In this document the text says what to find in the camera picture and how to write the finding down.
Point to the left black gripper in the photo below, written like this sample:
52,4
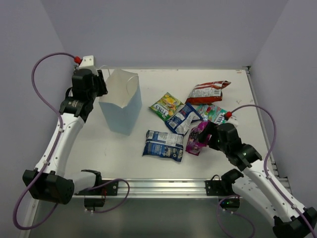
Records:
99,82

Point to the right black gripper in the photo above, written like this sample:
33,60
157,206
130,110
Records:
209,128

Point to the magenta candy bag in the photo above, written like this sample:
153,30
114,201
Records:
194,146

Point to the green mint candy bag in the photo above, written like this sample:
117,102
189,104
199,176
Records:
212,113

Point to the blue white snack bag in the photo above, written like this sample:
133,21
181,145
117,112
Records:
180,122

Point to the dark blue snack bar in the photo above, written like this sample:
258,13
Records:
164,145

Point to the light blue paper bag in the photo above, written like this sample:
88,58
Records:
122,104

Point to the red snack mix bag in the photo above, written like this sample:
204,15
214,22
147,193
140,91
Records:
207,93

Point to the yellow green Fox's candy bag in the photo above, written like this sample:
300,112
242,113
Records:
166,106

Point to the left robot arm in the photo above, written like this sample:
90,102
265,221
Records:
46,181

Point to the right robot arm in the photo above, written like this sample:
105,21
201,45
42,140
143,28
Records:
252,180

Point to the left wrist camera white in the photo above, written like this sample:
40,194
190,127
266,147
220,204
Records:
88,62

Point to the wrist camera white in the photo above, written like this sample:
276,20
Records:
230,118
88,62

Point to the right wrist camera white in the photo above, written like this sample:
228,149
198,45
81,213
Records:
230,118

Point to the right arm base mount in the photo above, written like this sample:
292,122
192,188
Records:
221,186

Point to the aluminium front rail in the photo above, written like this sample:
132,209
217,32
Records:
163,188

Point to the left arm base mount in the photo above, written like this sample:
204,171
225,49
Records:
89,183

